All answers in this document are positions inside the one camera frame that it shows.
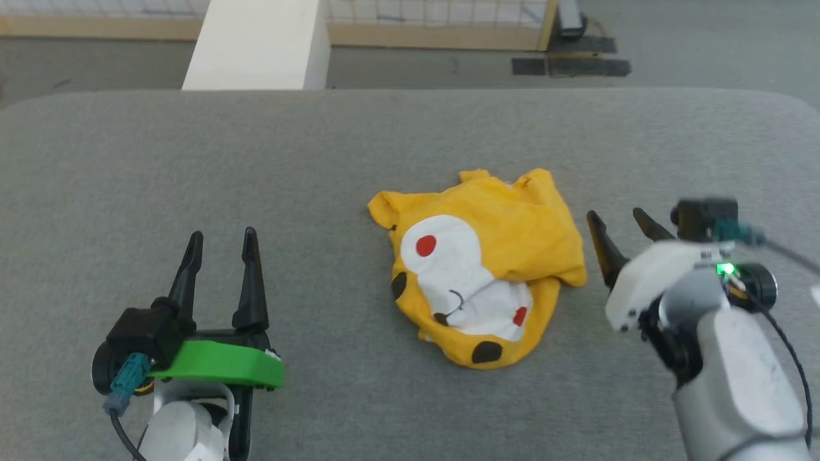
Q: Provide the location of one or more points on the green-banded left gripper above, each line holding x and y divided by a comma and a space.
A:
218, 362

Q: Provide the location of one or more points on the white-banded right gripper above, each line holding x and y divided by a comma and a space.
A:
647, 275

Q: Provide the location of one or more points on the yellow cartoon print garment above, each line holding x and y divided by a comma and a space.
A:
512, 218

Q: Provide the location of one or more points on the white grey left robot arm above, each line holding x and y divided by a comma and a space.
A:
179, 429

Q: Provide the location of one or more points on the grey fabric table cover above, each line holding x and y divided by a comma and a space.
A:
192, 160

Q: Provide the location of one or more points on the short black floor mat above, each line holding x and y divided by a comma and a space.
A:
586, 45

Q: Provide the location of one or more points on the white rectangular pillar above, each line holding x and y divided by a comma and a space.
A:
256, 45

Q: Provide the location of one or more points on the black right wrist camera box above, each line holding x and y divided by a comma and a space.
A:
701, 218

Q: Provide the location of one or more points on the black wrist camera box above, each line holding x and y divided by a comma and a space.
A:
144, 330
701, 218

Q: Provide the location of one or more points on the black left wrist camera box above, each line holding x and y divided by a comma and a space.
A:
144, 330

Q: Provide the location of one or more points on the teal right camera connector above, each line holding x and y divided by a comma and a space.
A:
737, 232

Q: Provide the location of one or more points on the teal camera connector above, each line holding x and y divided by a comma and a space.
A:
128, 378
737, 232

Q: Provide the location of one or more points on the teal left camera connector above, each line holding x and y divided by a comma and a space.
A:
128, 378

